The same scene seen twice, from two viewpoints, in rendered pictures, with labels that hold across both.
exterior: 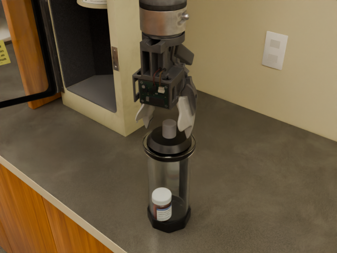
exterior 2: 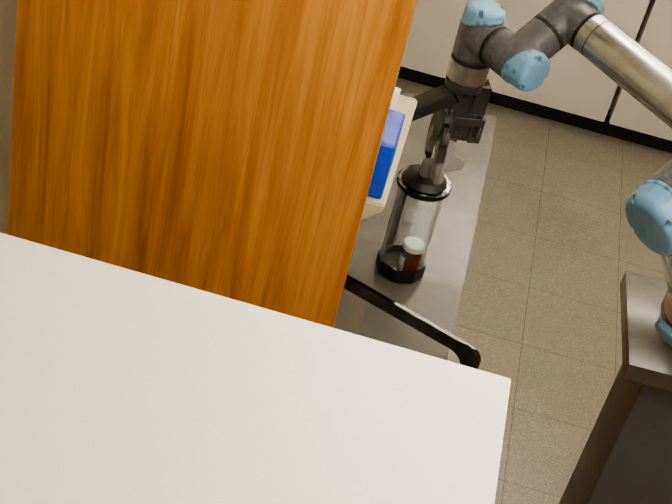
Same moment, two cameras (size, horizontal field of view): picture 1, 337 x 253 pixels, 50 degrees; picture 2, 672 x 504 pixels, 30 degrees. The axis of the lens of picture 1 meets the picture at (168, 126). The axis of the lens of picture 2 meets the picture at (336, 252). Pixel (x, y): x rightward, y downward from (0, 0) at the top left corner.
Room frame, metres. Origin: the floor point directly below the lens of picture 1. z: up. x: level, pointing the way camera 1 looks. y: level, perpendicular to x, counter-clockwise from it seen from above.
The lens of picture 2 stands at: (1.93, 1.60, 2.49)
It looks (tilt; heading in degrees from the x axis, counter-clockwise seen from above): 37 degrees down; 234
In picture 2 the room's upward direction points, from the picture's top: 14 degrees clockwise
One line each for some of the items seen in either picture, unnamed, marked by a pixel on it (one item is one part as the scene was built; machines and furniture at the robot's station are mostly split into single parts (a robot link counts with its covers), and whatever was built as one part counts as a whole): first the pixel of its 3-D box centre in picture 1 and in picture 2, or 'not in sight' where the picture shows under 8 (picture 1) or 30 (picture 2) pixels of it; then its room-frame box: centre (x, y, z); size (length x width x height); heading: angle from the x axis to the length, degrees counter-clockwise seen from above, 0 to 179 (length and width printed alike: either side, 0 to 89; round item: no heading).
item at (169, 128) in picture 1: (169, 135); (425, 175); (0.59, 0.00, 1.18); 0.09 x 0.09 x 0.07
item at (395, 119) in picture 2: not in sight; (359, 147); (1.04, 0.37, 1.56); 0.10 x 0.10 x 0.09; 50
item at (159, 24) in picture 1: (164, 19); (467, 69); (0.57, 0.01, 1.42); 0.08 x 0.08 x 0.05
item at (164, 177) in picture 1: (169, 179); (412, 223); (0.59, 0.00, 1.06); 0.11 x 0.11 x 0.21
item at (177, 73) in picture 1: (161, 67); (460, 107); (0.56, 0.01, 1.34); 0.09 x 0.08 x 0.12; 157
